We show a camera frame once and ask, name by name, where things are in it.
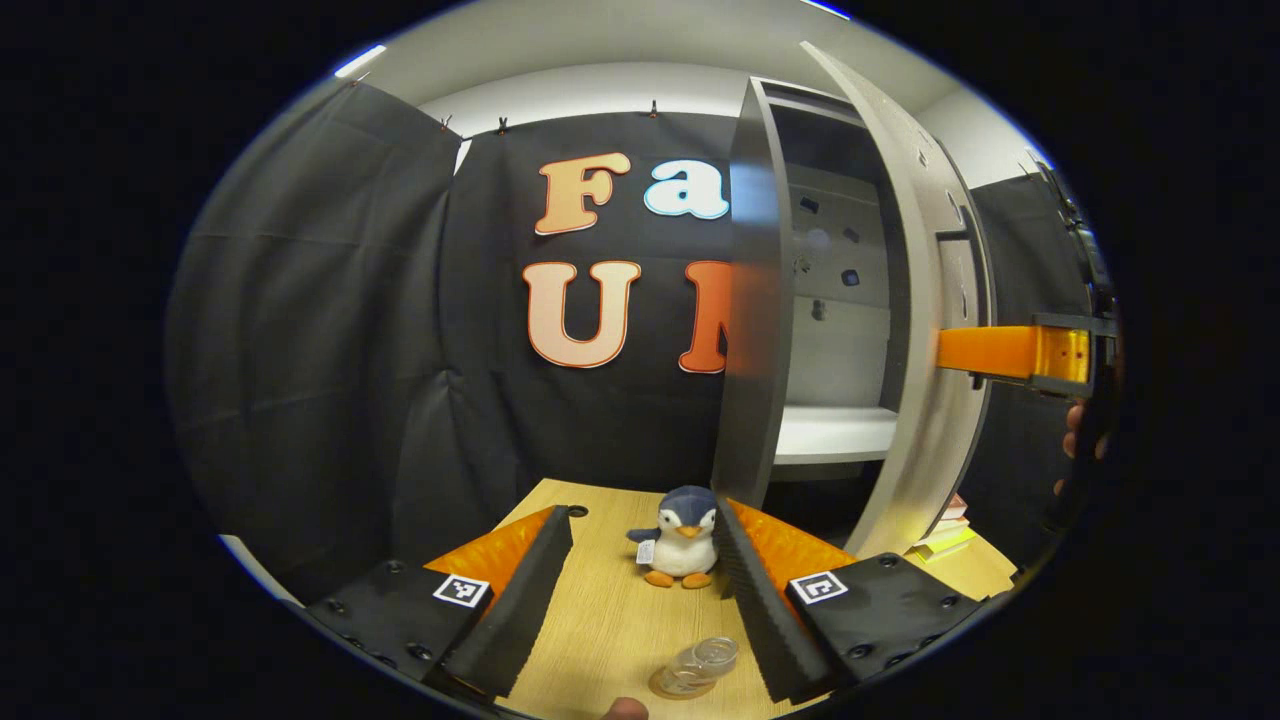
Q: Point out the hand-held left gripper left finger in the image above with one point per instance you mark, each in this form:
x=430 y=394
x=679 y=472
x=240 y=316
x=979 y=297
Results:
x=525 y=610

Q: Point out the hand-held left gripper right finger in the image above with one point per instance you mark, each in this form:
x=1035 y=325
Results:
x=760 y=620

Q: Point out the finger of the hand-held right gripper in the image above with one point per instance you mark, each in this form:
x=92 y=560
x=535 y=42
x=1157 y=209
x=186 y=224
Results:
x=990 y=350

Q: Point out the clear plastic bottle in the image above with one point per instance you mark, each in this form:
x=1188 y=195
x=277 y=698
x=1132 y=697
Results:
x=705 y=658

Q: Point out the beige cabinet door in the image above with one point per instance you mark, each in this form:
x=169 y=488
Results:
x=930 y=450

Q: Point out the round brown coaster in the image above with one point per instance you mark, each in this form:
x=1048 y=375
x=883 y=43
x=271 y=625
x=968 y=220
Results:
x=657 y=688

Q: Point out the white cabinet shelf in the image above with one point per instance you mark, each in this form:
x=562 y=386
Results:
x=830 y=435

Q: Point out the penguin plush toy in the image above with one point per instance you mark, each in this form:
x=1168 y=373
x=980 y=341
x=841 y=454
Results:
x=685 y=550

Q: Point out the black backdrop cloth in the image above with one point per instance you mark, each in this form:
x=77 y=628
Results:
x=300 y=350

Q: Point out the ceiling light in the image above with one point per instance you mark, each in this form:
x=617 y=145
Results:
x=828 y=8
x=360 y=60

